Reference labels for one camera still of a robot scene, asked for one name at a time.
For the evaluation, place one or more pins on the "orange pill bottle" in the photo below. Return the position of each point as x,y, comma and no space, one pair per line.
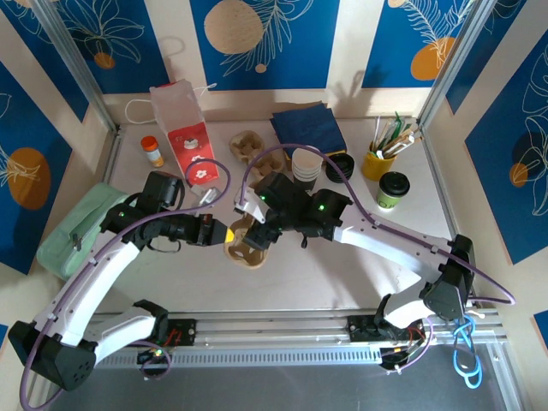
152,152

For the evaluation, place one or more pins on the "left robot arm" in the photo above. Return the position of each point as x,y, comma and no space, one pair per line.
98,282

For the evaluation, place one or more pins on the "red white paper gift bag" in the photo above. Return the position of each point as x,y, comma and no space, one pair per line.
188,141

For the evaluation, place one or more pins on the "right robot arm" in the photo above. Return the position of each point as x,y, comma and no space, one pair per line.
394,240

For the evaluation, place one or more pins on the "wooden stirrer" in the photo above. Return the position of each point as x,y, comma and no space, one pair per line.
404,138
406,146

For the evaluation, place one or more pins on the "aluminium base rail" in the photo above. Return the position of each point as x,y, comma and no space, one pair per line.
274,325

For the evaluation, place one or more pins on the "aluminium frame post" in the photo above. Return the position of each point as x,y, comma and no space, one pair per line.
73,51
454,55

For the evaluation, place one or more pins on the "white wrapped straw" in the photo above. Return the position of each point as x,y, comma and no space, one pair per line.
378,132

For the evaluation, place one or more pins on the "stack of paper cups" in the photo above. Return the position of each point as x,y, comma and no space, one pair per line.
306,171

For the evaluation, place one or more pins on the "small control board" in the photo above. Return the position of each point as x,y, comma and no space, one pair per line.
402,351
155,355

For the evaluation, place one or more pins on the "green striped wrapped straw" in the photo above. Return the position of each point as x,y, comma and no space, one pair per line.
396,124

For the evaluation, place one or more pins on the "stack of black lids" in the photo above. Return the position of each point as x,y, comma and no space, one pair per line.
342,169

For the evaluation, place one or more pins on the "brown pulp cup carrier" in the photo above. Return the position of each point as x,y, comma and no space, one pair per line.
246,143
240,257

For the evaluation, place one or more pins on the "mint green zip pouch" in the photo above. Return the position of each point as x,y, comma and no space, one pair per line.
64,240

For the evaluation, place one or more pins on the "yellow utensil cup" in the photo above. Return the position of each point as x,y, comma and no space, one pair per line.
379,167

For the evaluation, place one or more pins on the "navy paper napkin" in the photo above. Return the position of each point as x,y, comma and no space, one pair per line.
310,130
278,117

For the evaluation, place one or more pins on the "black plastic cup lid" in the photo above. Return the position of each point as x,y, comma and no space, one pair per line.
394,184

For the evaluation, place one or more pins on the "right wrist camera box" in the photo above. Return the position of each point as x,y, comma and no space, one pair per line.
250,210

